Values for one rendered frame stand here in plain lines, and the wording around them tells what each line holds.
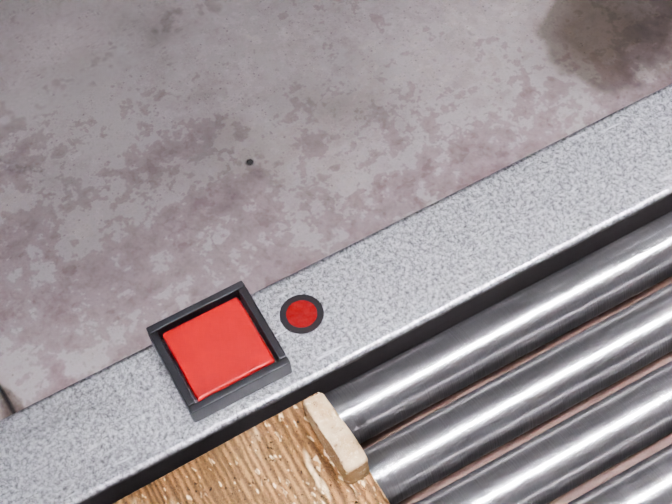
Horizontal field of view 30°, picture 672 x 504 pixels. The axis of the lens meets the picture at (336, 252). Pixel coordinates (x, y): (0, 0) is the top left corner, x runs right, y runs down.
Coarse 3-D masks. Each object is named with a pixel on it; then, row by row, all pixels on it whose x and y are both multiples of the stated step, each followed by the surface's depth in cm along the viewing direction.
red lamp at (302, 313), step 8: (296, 304) 90; (304, 304) 90; (312, 304) 90; (288, 312) 90; (296, 312) 90; (304, 312) 90; (312, 312) 90; (288, 320) 90; (296, 320) 89; (304, 320) 89; (312, 320) 89
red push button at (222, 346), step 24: (216, 312) 89; (240, 312) 89; (168, 336) 88; (192, 336) 88; (216, 336) 88; (240, 336) 88; (192, 360) 87; (216, 360) 87; (240, 360) 87; (264, 360) 86; (192, 384) 86; (216, 384) 86
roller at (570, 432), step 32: (640, 384) 85; (576, 416) 85; (608, 416) 84; (640, 416) 84; (544, 448) 83; (576, 448) 83; (608, 448) 83; (640, 448) 85; (480, 480) 82; (512, 480) 82; (544, 480) 82; (576, 480) 83
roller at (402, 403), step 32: (608, 256) 90; (640, 256) 90; (544, 288) 89; (576, 288) 89; (608, 288) 89; (640, 288) 91; (480, 320) 88; (512, 320) 88; (544, 320) 88; (576, 320) 89; (416, 352) 87; (448, 352) 87; (480, 352) 87; (512, 352) 88; (352, 384) 86; (384, 384) 86; (416, 384) 86; (448, 384) 87; (352, 416) 85; (384, 416) 86
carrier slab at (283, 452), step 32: (288, 416) 83; (224, 448) 82; (256, 448) 82; (288, 448) 82; (320, 448) 82; (160, 480) 82; (192, 480) 81; (224, 480) 81; (256, 480) 81; (288, 480) 81; (320, 480) 81
